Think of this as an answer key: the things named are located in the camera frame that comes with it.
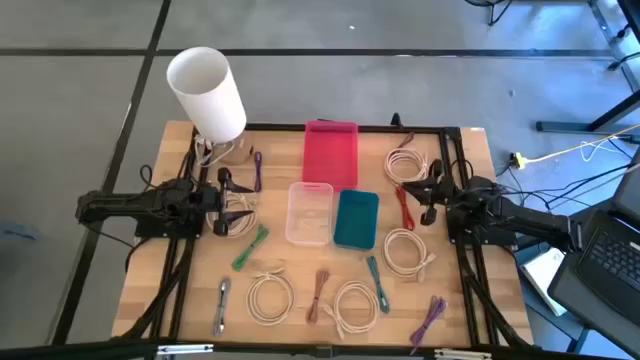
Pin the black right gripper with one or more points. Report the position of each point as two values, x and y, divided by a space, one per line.
440 190

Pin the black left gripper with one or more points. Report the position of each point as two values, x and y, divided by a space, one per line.
222 202

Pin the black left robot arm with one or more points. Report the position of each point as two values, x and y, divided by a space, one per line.
125 202

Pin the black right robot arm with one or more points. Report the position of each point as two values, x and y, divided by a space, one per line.
525 217

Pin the teal plastic bin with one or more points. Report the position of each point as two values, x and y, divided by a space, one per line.
356 220

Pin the clear plastic bin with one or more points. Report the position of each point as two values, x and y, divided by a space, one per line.
309 215

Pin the yellow power plug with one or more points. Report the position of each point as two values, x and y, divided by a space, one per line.
520 161

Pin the white shade wooden base lamp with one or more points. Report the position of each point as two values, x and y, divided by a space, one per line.
207 95

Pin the white flat box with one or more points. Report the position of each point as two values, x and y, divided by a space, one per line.
542 272

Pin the black laptop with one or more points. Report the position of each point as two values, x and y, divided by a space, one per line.
600 280

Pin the black frame clamp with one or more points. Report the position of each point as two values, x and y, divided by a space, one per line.
396 120

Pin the black aluminium table frame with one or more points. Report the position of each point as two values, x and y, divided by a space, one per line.
275 127

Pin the silver metal bracket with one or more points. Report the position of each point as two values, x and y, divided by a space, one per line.
462 354
185 349

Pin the black desk leg frame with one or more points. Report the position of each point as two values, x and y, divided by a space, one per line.
575 126

